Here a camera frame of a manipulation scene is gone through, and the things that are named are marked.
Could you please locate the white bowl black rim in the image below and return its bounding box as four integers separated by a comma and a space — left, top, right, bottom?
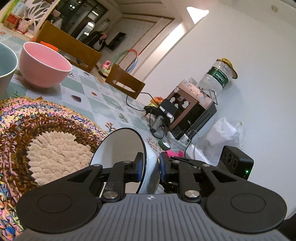
90, 128, 160, 194

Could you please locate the white plastic bag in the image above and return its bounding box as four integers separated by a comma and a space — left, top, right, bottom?
197, 118, 245, 165

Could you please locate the pink cloth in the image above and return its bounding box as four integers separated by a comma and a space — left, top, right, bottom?
165, 150, 184, 158

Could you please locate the person in background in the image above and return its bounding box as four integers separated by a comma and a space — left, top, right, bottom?
84, 31, 108, 52

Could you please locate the pink water dispenser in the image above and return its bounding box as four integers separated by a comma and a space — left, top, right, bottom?
167, 79, 217, 140

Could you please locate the grey-green bowl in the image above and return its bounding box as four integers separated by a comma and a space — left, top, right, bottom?
0, 43, 19, 94

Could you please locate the black cable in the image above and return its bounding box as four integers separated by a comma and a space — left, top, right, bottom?
125, 92, 167, 140

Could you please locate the left wooden chair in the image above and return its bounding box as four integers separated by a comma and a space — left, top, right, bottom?
36, 21, 102, 73

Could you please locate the black camera on handle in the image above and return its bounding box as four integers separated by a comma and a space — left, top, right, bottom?
144, 99, 178, 133

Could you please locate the white power strip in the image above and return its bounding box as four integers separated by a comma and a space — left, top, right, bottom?
166, 132, 196, 159

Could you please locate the black box green light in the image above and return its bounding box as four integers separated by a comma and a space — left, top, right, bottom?
218, 146, 254, 180

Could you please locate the white leaf-pattern room divider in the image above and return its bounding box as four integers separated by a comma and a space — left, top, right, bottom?
11, 0, 60, 35

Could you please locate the water bottle on dispenser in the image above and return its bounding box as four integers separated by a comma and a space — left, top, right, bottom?
197, 58, 238, 96

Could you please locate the colourful hula hoop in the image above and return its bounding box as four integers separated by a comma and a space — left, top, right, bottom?
108, 49, 139, 73

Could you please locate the colourful crocheted round mat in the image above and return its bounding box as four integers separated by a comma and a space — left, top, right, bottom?
1, 97, 107, 240

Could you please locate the pink bowl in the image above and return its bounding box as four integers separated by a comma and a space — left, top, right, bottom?
19, 42, 73, 88

